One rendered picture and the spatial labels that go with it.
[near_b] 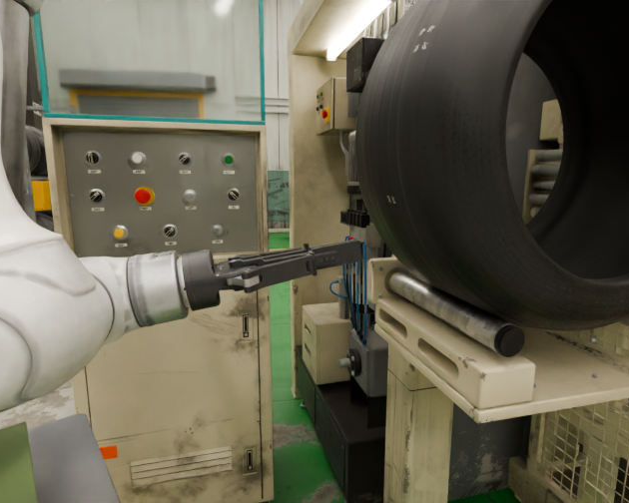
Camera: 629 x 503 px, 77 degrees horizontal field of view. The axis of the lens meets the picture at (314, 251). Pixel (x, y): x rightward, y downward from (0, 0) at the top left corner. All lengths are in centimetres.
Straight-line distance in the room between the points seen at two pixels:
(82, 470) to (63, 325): 50
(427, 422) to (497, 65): 83
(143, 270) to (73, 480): 41
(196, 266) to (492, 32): 43
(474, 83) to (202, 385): 107
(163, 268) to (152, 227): 71
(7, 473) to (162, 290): 34
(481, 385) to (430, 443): 55
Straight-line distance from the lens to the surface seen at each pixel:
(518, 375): 64
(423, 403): 107
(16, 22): 80
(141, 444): 138
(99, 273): 49
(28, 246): 38
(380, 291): 87
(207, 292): 50
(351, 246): 55
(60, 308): 35
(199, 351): 124
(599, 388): 77
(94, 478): 80
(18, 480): 70
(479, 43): 52
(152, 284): 50
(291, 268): 50
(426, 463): 116
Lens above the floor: 111
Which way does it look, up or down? 10 degrees down
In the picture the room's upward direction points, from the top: straight up
